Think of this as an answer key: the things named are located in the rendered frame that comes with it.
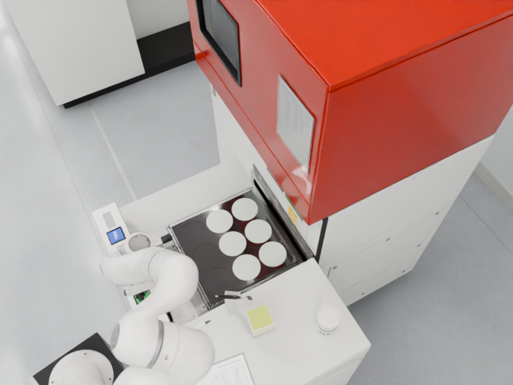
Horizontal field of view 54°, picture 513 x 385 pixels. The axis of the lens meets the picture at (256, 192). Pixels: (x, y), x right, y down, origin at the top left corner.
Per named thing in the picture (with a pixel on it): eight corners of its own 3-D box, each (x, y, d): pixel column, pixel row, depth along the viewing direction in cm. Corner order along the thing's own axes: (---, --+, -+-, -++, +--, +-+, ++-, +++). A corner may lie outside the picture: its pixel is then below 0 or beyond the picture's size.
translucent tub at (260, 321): (266, 309, 165) (266, 302, 159) (275, 331, 161) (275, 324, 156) (245, 317, 164) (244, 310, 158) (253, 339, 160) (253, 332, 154)
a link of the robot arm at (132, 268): (127, 304, 119) (103, 283, 146) (188, 278, 126) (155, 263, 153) (115, 269, 118) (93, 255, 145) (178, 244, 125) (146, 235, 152)
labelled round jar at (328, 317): (329, 311, 165) (332, 301, 157) (340, 330, 161) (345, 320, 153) (310, 321, 163) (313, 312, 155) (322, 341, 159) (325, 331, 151)
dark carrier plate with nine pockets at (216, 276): (251, 190, 198) (251, 189, 198) (296, 260, 182) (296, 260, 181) (171, 228, 190) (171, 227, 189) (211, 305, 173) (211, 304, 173)
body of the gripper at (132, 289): (151, 254, 157) (150, 272, 166) (119, 266, 153) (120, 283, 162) (160, 273, 154) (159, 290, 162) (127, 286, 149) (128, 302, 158)
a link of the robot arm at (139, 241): (129, 284, 147) (158, 272, 151) (127, 261, 137) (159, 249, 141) (118, 261, 151) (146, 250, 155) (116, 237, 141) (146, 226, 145)
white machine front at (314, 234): (220, 123, 226) (212, 55, 193) (317, 270, 188) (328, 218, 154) (214, 125, 226) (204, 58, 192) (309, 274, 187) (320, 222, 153)
